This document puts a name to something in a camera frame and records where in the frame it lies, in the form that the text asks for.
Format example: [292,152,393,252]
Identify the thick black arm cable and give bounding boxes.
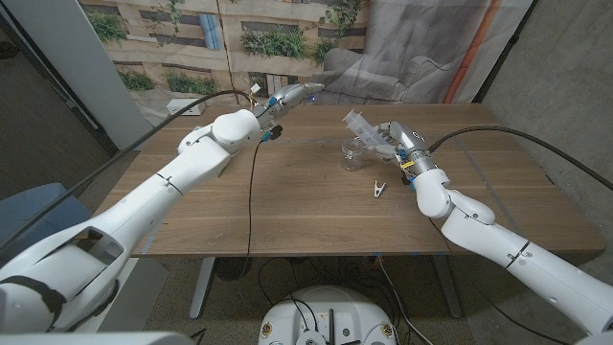
[0,89,255,250]
[427,126,613,192]

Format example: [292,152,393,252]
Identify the white robot torso edge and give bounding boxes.
[0,330,195,345]

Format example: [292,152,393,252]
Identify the large clear plastic syringe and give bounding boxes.
[341,108,392,148]

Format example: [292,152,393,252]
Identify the white floor cable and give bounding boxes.
[376,256,422,345]

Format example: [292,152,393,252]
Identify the blue grey upholstered stool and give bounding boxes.
[0,181,93,248]

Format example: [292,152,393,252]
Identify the small clear glass cup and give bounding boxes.
[340,138,367,173]

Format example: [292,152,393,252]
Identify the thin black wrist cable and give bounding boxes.
[244,138,263,264]
[427,218,572,345]

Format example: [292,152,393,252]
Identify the grey table leg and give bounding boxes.
[433,253,464,320]

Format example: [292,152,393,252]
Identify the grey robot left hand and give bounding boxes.
[251,81,326,143]

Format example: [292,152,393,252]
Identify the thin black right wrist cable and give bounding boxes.
[427,218,572,345]

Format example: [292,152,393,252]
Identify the printed fabric backdrop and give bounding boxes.
[79,0,535,128]

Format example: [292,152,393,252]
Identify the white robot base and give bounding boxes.
[258,286,397,345]

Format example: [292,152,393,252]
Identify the white power strip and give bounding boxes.
[166,98,207,117]

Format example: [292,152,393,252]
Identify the thin black left wrist cable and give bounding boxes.
[244,138,263,264]

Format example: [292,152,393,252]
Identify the white wall pillar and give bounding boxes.
[2,0,157,152]

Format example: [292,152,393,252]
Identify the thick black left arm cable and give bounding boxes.
[0,89,255,250]

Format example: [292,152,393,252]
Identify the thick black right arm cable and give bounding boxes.
[427,126,613,192]

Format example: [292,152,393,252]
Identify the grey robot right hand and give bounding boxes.
[366,121,440,186]

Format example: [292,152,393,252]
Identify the round black floor disc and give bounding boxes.
[214,257,254,282]

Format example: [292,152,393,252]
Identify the white table leg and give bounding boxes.
[189,257,216,320]

